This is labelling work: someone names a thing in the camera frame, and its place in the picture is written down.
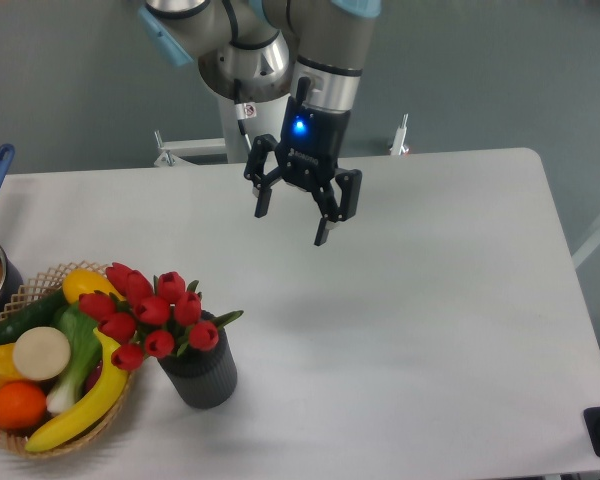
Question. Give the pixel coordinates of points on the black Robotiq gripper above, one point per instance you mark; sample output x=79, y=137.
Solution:
x=307, y=153

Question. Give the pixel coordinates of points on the red tulip bouquet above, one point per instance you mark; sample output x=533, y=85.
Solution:
x=154, y=317

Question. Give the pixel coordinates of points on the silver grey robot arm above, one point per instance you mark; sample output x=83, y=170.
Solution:
x=292, y=70

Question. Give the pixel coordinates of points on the dark grey ribbed vase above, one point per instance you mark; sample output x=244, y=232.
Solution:
x=202, y=369

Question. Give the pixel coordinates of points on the yellow lemon squash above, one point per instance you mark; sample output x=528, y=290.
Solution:
x=82, y=281

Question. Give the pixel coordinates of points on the woven wicker basket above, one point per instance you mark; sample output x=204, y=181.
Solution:
x=41, y=285

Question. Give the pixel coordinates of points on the green bok choy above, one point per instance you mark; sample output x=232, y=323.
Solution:
x=85, y=353

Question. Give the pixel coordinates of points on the yellow banana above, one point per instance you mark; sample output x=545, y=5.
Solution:
x=89, y=410

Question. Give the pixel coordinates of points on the green cucumber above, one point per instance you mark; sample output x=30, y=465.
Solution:
x=39, y=313

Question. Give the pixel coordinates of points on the beige round disc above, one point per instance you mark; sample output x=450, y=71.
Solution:
x=41, y=353

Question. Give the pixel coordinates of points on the orange fruit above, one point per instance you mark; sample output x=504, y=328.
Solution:
x=22, y=405

